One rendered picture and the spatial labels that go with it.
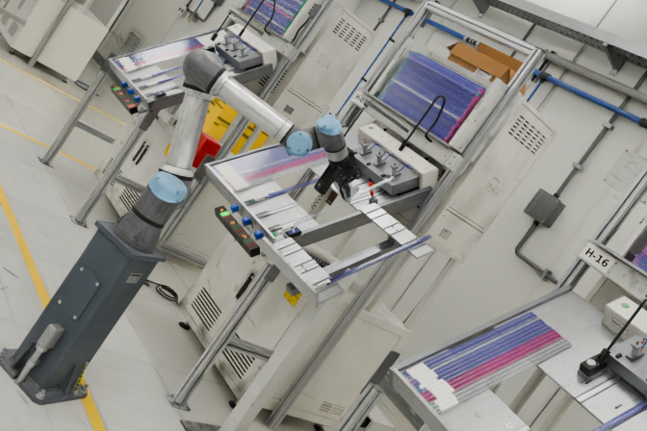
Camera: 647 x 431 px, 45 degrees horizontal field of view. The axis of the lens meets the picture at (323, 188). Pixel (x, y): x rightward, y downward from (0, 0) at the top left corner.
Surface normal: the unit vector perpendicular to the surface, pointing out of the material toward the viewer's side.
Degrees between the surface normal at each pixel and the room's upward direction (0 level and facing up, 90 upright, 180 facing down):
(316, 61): 90
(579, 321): 44
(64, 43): 90
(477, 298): 90
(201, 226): 90
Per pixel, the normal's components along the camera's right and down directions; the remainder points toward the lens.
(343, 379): 0.49, 0.44
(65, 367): 0.73, 0.56
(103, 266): -0.36, -0.14
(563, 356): -0.05, -0.85
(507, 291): -0.65, -0.39
